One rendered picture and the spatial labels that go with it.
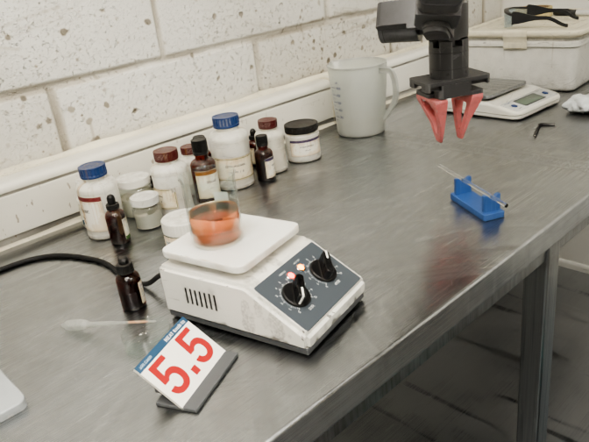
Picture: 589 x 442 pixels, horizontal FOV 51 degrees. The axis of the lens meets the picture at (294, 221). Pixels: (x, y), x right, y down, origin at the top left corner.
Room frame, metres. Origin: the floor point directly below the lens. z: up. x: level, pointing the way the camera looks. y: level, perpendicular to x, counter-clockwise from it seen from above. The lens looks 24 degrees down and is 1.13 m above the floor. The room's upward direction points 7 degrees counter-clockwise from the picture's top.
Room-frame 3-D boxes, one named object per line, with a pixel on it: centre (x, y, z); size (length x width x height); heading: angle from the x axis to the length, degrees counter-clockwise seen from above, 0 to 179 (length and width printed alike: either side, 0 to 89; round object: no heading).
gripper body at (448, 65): (0.91, -0.25, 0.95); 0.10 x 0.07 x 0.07; 102
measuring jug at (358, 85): (1.30, -0.18, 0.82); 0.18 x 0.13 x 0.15; 40
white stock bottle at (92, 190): (0.91, 0.30, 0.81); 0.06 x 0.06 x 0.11
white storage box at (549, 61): (1.64, -0.71, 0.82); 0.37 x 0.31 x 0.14; 135
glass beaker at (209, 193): (0.64, 0.09, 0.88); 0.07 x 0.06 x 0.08; 26
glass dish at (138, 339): (0.57, 0.18, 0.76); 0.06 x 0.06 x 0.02
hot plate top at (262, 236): (0.64, 0.07, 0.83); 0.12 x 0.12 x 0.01; 54
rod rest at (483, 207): (0.83, -0.27, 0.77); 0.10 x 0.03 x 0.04; 12
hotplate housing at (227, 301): (0.63, 0.05, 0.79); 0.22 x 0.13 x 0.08; 54
